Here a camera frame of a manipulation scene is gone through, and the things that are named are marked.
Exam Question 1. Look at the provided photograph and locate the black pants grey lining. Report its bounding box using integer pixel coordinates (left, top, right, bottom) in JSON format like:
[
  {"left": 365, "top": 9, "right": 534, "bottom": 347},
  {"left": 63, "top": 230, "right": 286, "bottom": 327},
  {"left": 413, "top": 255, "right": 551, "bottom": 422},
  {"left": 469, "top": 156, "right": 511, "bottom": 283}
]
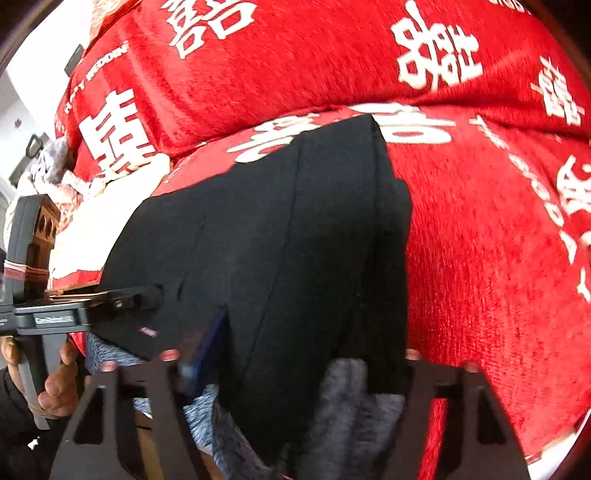
[{"left": 85, "top": 113, "right": 414, "bottom": 480}]

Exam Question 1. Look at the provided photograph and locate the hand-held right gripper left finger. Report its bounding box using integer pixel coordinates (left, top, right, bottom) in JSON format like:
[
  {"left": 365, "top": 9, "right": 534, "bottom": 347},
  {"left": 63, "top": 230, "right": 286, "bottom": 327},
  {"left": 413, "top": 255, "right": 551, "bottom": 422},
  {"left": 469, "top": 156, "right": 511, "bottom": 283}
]
[{"left": 48, "top": 311, "right": 228, "bottom": 480}]

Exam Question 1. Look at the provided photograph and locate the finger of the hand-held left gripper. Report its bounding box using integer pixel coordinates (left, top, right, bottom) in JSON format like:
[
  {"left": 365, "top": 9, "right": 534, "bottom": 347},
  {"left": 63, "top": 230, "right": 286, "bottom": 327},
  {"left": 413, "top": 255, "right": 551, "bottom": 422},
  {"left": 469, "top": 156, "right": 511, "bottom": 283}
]
[{"left": 91, "top": 285, "right": 163, "bottom": 325}]

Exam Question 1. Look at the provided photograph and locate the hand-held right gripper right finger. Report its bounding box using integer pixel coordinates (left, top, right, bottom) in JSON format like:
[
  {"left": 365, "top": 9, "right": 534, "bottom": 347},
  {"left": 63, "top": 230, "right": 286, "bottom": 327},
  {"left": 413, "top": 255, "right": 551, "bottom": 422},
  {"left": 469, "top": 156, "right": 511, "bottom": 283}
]
[{"left": 382, "top": 348, "right": 532, "bottom": 480}]

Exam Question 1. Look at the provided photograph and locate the red printed backrest cover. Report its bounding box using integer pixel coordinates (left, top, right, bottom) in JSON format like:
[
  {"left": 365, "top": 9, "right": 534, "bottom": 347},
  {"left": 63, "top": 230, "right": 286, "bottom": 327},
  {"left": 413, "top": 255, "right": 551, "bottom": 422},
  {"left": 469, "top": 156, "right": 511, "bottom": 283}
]
[{"left": 53, "top": 0, "right": 591, "bottom": 185}]

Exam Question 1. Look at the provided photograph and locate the grey white cloth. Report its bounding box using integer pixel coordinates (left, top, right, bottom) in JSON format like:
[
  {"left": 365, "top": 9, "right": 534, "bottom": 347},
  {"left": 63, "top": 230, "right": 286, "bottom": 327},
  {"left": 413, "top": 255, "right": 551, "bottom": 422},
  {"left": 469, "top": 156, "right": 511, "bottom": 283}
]
[{"left": 18, "top": 136, "right": 93, "bottom": 204}]

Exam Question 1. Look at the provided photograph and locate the person's left hand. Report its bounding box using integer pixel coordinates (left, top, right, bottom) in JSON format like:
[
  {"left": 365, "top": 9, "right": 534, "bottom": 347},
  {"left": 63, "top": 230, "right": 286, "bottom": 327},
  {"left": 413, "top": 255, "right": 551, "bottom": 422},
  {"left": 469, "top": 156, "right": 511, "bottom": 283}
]
[{"left": 0, "top": 339, "right": 84, "bottom": 418}]

